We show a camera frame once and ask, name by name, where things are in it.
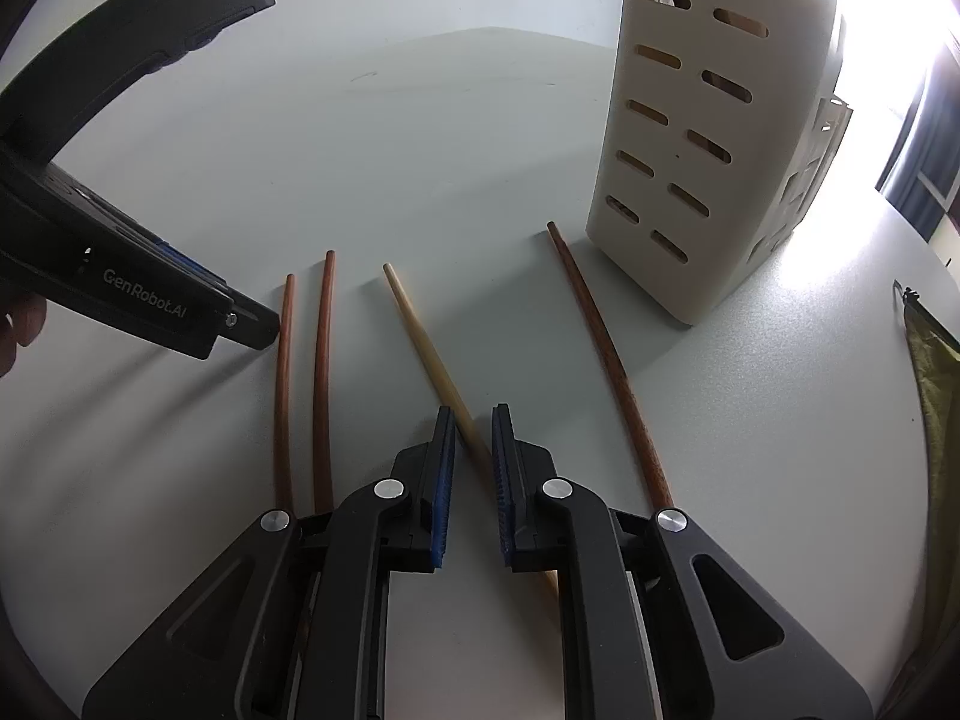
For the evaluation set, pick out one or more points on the reddish brown chopstick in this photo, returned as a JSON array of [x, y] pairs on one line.
[[282, 465]]

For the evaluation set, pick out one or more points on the light bamboo chopstick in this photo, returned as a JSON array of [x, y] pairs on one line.
[[487, 466]]

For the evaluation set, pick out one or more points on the dark blue curtain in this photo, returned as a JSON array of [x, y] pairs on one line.
[[920, 179]]

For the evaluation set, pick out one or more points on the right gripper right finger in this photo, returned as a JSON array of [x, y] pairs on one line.
[[505, 467]]

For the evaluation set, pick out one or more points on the olive green jacket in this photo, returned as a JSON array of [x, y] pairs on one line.
[[927, 685]]

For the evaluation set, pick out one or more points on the person left hand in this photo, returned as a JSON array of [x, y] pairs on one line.
[[22, 319]]

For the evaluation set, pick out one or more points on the cream plastic utensil holder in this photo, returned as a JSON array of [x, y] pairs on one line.
[[720, 118]]

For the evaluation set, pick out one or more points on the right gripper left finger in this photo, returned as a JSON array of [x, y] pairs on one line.
[[442, 458]]

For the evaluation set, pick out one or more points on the dark brown chopstick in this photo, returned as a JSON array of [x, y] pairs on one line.
[[646, 456], [323, 488]]

